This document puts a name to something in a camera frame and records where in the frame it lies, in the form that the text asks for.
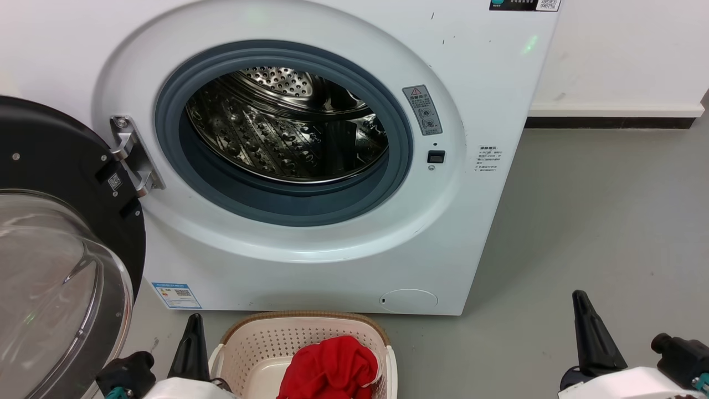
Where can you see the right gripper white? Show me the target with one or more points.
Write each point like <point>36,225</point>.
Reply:
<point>631,385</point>

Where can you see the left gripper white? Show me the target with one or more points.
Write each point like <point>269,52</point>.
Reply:
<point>188,390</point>

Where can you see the red garment with white print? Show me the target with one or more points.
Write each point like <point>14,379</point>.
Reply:
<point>332,368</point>

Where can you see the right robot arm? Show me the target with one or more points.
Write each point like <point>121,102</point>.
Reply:
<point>681,357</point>

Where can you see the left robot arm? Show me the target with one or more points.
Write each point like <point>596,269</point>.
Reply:
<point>127,371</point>

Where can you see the cream perforated laundry basket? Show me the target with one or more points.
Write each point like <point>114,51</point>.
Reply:
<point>255,349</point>

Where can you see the stainless steel washing machine drum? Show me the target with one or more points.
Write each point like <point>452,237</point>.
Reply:
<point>266,133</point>

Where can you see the black washer door with glass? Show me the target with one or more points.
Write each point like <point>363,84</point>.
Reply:
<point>50,155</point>

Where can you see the blue energy label sticker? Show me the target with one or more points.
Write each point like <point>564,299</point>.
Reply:
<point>177,295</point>

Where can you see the grey rubber door gasket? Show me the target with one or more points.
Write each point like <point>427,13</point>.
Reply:
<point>288,208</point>

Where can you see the white front-load washing machine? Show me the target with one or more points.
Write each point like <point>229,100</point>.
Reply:
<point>443,233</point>

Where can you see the small QR code sticker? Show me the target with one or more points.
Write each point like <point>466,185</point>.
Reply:
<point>114,182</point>

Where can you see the round white filter cover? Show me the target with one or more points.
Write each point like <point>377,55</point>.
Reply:
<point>409,301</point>

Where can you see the silver metal door hinge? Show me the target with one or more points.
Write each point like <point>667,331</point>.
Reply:
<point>135,158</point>

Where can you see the small text sticker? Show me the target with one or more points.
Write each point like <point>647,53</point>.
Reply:
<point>489,159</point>

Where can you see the white and black baseboard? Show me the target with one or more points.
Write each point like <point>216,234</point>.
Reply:
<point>609,111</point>

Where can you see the black door latch socket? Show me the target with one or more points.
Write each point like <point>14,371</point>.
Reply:
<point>436,157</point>

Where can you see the grey warning sticker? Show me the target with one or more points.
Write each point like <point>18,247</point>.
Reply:
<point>422,111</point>

